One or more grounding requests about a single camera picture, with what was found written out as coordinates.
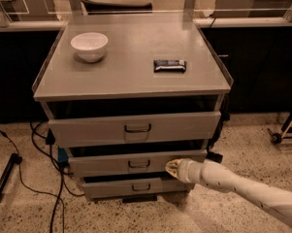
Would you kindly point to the translucent amber gripper body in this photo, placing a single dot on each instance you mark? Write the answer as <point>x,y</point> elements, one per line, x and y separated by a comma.
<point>185,170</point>

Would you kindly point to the grey drawer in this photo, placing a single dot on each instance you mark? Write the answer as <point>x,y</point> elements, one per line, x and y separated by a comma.
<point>119,130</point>
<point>125,164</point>
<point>97,188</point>

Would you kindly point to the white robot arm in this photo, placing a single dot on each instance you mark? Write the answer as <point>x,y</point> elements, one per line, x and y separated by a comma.
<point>272,200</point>

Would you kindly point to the grey bottom drawer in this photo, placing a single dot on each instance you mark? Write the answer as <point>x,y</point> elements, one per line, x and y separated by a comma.
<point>97,188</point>

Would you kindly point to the grey top drawer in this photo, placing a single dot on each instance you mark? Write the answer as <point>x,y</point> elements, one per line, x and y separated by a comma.
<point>119,130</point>

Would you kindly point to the grey drawer cabinet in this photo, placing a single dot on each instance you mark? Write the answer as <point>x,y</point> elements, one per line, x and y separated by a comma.
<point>123,82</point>

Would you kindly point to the dark blue snack bar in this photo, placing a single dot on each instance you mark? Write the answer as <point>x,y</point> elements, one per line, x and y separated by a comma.
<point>169,66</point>

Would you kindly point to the blue box behind cabinet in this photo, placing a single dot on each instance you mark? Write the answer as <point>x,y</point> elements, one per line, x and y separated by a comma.
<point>62,156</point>

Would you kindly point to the wheeled cart base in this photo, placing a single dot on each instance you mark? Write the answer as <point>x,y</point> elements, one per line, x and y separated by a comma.
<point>286,131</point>

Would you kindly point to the white ceramic bowl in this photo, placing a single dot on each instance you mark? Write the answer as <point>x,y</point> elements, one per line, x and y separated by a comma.
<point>90,46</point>

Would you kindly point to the black floor stand bar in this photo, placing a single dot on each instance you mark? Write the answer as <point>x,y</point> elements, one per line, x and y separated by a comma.
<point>13,160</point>

